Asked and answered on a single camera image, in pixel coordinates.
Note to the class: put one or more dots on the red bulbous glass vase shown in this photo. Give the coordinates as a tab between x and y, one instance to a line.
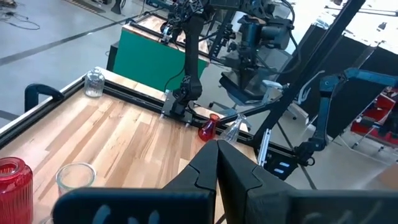
207	132

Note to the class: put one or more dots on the red tool cart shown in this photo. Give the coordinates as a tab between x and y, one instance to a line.
385	102

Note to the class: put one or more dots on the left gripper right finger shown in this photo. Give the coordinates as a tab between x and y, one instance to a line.
273	205

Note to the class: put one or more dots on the black frame clamp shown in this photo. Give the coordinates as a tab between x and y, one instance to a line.
40	88

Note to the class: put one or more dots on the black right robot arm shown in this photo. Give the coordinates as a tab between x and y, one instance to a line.
192	62

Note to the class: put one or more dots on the clear smooth glass carafe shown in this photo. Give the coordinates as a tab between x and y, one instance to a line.
76	179

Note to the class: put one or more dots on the black control box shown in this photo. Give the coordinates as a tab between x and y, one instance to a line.
280	172

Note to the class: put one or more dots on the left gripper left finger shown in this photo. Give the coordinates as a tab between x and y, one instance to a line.
174	205

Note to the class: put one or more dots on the clear narrow-necked glass vase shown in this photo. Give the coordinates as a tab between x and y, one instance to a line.
231	135

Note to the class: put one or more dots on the wooden table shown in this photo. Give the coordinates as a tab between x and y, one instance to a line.
152	23

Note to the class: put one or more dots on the clear ribbed glass jar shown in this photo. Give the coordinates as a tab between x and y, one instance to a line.
94	84

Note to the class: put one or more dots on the red ribbed glass vase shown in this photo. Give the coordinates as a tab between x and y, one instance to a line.
15	196

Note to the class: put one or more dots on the green board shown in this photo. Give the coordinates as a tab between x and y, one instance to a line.
146	59

